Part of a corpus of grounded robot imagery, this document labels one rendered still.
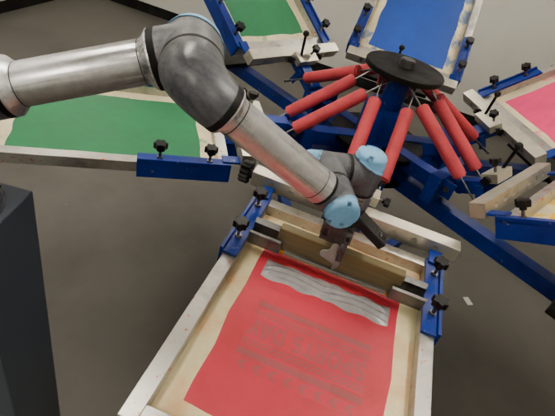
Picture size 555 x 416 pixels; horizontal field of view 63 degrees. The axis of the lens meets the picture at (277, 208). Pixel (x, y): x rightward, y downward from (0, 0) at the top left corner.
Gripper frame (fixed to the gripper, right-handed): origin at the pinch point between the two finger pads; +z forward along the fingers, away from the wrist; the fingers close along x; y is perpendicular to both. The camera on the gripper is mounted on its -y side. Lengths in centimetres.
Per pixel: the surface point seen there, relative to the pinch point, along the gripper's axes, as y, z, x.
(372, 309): -12.9, 4.7, 7.5
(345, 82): 20, -20, -79
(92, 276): 106, 100, -37
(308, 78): 37, -10, -96
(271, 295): 13.2, 5.2, 15.7
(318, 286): 2.5, 4.6, 6.8
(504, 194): -43, -15, -43
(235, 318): 18.6, 5.1, 27.0
